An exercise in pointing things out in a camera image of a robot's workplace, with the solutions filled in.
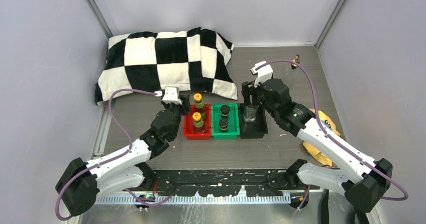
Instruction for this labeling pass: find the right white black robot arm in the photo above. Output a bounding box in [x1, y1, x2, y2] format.
[242, 78, 393, 213]

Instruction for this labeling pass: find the red plastic bin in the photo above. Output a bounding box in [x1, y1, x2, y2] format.
[183, 104, 212, 140]

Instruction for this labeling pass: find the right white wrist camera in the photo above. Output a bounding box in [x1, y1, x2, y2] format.
[250, 61, 273, 87]

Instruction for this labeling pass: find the clear glass oil bottle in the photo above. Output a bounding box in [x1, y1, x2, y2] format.
[243, 104, 259, 123]

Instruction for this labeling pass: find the aluminium slotted rail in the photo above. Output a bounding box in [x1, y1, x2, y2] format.
[96, 193, 291, 205]

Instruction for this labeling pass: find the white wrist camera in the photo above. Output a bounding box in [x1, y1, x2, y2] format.
[162, 86, 182, 104]
[250, 61, 273, 87]

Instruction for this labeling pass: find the yellow cap chili sauce bottle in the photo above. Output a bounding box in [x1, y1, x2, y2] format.
[193, 93, 207, 121]

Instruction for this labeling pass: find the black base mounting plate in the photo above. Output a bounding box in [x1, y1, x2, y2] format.
[131, 169, 305, 197]

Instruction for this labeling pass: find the yellow cloth rag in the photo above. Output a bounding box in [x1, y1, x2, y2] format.
[303, 110, 344, 167]

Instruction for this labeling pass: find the green plastic bin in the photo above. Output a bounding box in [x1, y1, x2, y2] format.
[211, 103, 240, 140]

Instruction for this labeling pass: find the brown sauce glass bottle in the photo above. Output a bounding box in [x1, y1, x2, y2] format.
[282, 63, 298, 90]

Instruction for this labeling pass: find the green label spice jar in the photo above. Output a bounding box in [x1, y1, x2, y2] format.
[219, 118, 229, 133]

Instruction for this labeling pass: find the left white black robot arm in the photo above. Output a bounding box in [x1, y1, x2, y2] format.
[55, 94, 190, 220]

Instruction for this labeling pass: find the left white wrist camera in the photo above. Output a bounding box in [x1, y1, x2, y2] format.
[162, 86, 182, 104]

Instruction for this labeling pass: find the black plastic bin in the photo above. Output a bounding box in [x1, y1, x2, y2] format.
[237, 103, 268, 139]

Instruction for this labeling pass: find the black white checkered cloth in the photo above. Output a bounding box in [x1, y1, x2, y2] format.
[94, 27, 238, 104]

